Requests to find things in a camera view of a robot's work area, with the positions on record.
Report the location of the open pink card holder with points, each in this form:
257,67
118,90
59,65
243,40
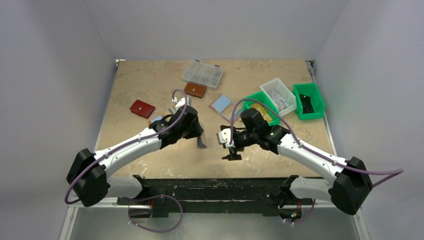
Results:
223,106

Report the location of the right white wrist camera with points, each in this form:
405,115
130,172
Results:
224,138

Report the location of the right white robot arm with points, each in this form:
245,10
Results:
345,183

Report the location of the brown leather card holder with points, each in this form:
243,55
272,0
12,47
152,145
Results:
195,90

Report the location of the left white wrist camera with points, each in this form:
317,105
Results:
180,102

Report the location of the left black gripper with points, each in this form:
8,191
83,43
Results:
196,129

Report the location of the red leather card holder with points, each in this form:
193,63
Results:
142,109

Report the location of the clear plastic organizer box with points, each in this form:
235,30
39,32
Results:
202,73

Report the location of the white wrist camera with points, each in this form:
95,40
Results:
224,138
180,102

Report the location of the green bin with yellow items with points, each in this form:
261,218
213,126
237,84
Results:
265,107

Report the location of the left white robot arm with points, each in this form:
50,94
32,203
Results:
89,173

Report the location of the green bin with black item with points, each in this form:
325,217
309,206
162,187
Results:
310,104

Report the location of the open orange card holder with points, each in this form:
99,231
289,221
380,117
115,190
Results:
165,115

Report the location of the white plastic bin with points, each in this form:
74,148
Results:
280,95

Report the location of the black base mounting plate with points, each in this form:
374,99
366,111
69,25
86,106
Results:
256,195

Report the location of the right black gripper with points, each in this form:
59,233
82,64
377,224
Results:
236,145

